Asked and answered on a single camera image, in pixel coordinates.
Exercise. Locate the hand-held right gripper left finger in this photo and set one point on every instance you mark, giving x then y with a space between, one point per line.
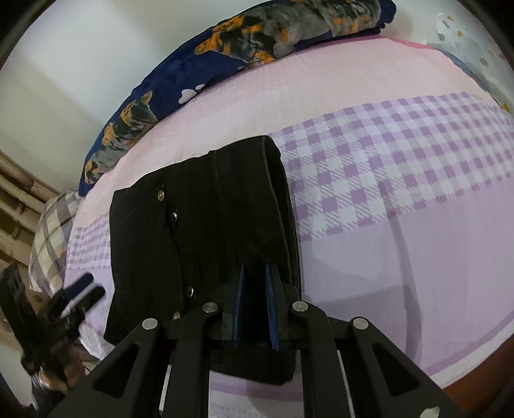
241 309

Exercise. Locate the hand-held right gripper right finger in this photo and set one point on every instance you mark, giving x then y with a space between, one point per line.
270 309

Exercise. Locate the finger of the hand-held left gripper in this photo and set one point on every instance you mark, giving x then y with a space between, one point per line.
90 295
78 282

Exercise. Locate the black pants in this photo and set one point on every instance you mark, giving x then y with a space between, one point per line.
160 249

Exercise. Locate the person's left hand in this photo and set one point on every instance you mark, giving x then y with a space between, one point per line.
72 371

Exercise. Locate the plaid pillow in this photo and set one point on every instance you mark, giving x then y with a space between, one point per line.
52 237

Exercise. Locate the beige patterned curtain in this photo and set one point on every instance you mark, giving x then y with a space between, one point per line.
16 201

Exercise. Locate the pink purple checked bed sheet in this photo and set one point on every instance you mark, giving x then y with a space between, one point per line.
381 181

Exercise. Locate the blue printed fleece blanket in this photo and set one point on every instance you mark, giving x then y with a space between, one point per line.
180 76

